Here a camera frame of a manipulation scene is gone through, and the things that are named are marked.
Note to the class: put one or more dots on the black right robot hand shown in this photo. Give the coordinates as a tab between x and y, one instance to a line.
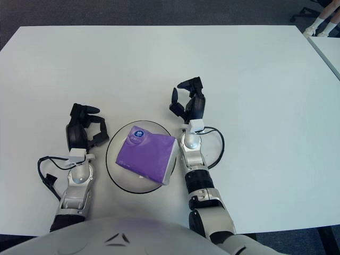
197	107

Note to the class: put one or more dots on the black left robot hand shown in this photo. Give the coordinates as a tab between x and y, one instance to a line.
77	132

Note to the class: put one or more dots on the purple tissue paper pack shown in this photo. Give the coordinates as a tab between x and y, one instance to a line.
146	154

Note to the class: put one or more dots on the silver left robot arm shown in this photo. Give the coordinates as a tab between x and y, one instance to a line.
78	178

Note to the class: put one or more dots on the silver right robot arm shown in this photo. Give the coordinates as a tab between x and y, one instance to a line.
191	143

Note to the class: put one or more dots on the white plate black rim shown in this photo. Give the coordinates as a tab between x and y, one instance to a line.
117	138

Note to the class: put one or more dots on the grey robot torso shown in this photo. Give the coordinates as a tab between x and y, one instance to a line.
119	233

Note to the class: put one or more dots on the black office chair base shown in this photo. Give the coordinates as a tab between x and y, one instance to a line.
302	12

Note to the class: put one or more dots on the white neighbouring table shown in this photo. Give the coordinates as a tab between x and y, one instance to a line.
329	53

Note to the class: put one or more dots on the black table leg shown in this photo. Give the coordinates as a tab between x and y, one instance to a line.
326	241

